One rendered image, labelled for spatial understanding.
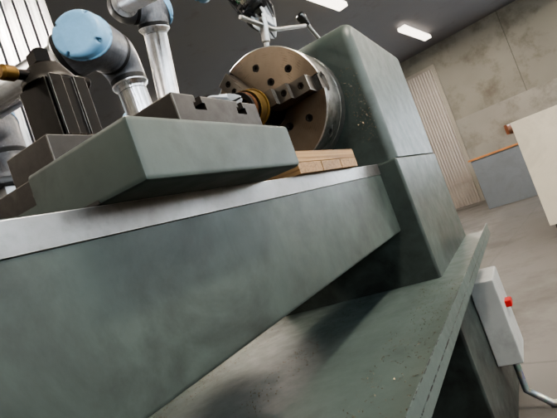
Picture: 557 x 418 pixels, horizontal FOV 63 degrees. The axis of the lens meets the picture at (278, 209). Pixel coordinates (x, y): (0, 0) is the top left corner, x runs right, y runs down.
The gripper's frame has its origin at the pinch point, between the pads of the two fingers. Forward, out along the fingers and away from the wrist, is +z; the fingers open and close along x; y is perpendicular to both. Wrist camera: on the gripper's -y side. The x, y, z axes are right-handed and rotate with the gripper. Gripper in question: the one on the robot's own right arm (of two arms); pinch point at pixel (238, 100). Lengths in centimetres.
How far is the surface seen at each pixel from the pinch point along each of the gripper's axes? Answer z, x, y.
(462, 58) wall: 8, 154, -848
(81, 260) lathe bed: 13, -25, 58
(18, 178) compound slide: -14.7, -8.9, 42.5
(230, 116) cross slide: 16.8, -12.9, 33.8
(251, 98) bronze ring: 0.7, 0.7, -4.7
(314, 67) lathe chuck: 11.7, 4.6, -19.3
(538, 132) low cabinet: 60, -26, -318
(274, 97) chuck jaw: 3.0, 0.4, -11.4
